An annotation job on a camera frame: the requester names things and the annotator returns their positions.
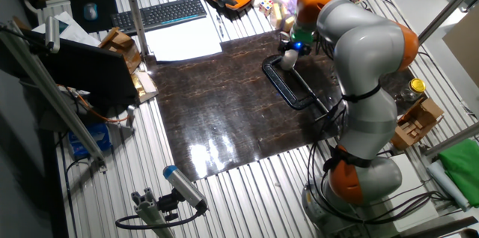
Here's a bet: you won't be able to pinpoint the loose white papers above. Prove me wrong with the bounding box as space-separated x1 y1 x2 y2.
31 10 102 48

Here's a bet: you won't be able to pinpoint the grey computer mouse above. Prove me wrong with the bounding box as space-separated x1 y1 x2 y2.
83 2 99 22

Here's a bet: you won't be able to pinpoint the dark marble pattern mat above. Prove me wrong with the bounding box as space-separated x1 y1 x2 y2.
149 8 427 183

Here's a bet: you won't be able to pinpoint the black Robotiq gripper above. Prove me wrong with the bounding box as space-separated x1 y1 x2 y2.
277 39 312 57

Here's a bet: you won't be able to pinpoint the open brown cardboard box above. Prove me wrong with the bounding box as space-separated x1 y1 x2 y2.
390 97 445 152

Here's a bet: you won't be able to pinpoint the small brown cardboard carton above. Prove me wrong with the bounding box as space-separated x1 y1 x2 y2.
98 27 142 75

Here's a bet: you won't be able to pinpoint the diagonal aluminium frame bar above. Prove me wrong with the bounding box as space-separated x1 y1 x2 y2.
418 0 479 44

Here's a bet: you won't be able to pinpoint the orange cable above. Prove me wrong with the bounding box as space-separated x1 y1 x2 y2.
55 83 130 123

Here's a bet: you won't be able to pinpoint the glass jar gold lid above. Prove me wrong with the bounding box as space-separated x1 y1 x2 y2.
399 78 427 103

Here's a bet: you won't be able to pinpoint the silver camera blue cap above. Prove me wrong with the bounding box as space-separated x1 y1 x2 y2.
162 165 209 211

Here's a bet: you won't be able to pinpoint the blue tissue pack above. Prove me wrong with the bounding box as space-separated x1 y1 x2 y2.
67 122 112 159

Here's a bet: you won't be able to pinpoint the thick black cable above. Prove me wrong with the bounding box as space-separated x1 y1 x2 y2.
359 189 454 228

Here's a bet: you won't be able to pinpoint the black flat monitor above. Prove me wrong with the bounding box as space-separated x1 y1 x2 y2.
0 28 140 109

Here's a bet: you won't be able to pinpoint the brown cardboard panel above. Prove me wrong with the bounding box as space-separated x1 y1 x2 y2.
442 5 479 89

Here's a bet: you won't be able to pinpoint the plastic bag of sponges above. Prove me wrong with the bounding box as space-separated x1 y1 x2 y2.
269 0 300 33

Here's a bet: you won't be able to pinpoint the green cloth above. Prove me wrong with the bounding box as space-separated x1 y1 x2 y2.
437 138 479 208

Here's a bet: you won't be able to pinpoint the black mouse pad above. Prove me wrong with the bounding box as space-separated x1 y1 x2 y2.
70 0 120 34

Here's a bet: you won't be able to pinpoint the tall aluminium frame pole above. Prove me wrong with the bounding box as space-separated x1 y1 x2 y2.
119 0 150 58

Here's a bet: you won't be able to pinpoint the Rubik's cube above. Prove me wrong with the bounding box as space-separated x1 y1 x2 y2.
259 0 275 17

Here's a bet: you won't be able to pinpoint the long aluminium frame strut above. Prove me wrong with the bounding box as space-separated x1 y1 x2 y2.
0 20 109 174

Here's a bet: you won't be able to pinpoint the black camera cable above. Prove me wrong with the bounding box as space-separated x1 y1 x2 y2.
115 203 207 231

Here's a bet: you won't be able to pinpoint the gold foil box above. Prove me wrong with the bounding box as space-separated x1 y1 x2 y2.
130 70 159 103

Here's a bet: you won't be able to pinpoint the small clear jar white contents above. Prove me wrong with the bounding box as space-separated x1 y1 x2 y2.
279 56 299 71

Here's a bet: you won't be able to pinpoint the large white paper sheet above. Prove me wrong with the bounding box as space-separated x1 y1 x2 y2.
144 15 223 62

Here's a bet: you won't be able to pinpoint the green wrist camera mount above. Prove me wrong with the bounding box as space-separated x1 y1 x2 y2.
290 28 315 44

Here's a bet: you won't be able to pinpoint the short diagonal aluminium bar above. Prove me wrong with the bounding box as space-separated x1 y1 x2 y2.
422 121 479 159

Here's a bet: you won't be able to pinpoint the silver camera on strut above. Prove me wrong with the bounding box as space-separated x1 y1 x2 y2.
44 16 61 54

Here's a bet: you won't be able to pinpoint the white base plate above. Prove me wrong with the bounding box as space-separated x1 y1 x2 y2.
387 153 439 232

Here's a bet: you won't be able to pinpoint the black computer keyboard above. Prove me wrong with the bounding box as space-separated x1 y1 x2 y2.
110 0 208 37

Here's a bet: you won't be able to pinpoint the pale blue roll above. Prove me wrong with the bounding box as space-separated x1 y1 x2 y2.
426 159 471 212

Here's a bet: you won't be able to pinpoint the black metal C-clamp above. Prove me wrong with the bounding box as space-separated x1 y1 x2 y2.
261 54 331 115

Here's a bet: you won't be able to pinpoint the short aluminium profile post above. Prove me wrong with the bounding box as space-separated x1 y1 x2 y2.
130 187 176 238

